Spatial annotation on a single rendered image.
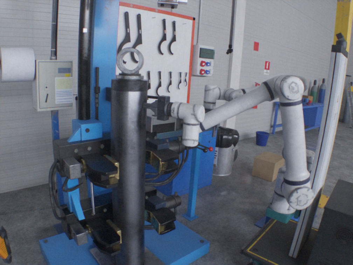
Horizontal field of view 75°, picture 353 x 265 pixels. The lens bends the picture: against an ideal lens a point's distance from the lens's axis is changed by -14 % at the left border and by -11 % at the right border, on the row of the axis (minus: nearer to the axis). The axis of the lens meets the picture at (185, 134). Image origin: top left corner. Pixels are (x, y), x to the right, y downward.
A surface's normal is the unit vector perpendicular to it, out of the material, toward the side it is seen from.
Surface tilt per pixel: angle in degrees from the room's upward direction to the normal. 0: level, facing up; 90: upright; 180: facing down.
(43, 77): 90
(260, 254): 0
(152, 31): 90
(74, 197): 50
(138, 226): 90
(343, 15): 90
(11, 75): 124
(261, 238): 0
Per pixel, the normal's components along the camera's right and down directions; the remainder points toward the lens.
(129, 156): 0.31, 0.26
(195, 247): 0.07, -0.96
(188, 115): -0.43, 0.20
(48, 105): 0.67, 0.23
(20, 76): 0.46, 0.81
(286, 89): -0.12, 0.22
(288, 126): -0.66, 0.30
